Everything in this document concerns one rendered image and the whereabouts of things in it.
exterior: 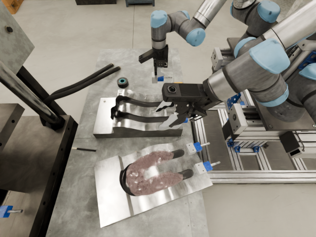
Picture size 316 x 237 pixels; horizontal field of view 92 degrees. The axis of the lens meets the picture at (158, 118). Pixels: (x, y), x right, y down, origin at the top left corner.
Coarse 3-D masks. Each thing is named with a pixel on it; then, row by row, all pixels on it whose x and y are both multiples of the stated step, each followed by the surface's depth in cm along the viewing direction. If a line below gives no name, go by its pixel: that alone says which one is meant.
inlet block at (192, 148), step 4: (188, 144) 79; (192, 144) 79; (196, 144) 80; (204, 144) 81; (208, 144) 82; (188, 148) 78; (192, 148) 78; (196, 148) 79; (200, 148) 79; (188, 152) 79; (192, 152) 77
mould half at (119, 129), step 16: (128, 96) 90; (144, 96) 96; (160, 96) 96; (128, 112) 84; (144, 112) 89; (160, 112) 89; (96, 128) 87; (112, 128) 86; (128, 128) 81; (144, 128) 84
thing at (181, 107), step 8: (208, 88) 38; (208, 96) 39; (176, 104) 45; (184, 104) 43; (192, 104) 42; (200, 104) 44; (208, 104) 44; (216, 104) 44; (176, 112) 46; (184, 112) 42; (192, 112) 43; (200, 112) 44; (192, 120) 48
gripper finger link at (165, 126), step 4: (172, 116) 46; (176, 116) 45; (168, 120) 47; (172, 120) 46; (164, 124) 48; (168, 124) 47; (160, 128) 49; (164, 128) 48; (168, 128) 48; (172, 128) 50; (176, 128) 51
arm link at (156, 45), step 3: (165, 39) 76; (153, 42) 76; (156, 42) 75; (159, 42) 75; (162, 42) 75; (165, 42) 77; (153, 45) 77; (156, 45) 76; (159, 45) 76; (162, 45) 77; (165, 45) 78; (156, 48) 78; (159, 48) 78; (162, 48) 79
